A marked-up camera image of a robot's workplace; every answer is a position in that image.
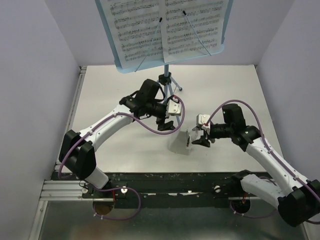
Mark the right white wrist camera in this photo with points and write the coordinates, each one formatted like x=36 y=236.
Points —
x=202 y=122

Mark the clear metronome cover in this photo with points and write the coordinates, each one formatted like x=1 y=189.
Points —
x=192 y=136

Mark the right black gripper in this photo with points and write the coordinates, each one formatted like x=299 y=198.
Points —
x=204 y=142

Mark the grey metronome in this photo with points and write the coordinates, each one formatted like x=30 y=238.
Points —
x=180 y=142

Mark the aluminium frame rail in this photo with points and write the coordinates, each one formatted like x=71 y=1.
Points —
x=59 y=190

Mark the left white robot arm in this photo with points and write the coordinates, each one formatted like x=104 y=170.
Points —
x=78 y=149

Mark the left sheet music page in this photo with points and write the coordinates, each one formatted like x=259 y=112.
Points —
x=133 y=28

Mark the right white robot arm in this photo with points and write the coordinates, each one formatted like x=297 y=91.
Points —
x=294 y=196

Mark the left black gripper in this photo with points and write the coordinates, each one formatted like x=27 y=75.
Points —
x=162 y=126

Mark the sheet music page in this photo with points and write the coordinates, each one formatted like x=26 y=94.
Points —
x=191 y=28
x=133 y=28

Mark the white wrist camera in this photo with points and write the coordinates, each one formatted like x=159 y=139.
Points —
x=173 y=107
x=202 y=122

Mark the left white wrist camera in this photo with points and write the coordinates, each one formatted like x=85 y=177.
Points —
x=173 y=107

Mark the right sheet music page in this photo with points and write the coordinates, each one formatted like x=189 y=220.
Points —
x=191 y=28

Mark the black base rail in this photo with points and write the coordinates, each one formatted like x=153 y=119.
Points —
x=169 y=190

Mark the light blue music stand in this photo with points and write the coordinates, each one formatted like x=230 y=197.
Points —
x=166 y=78

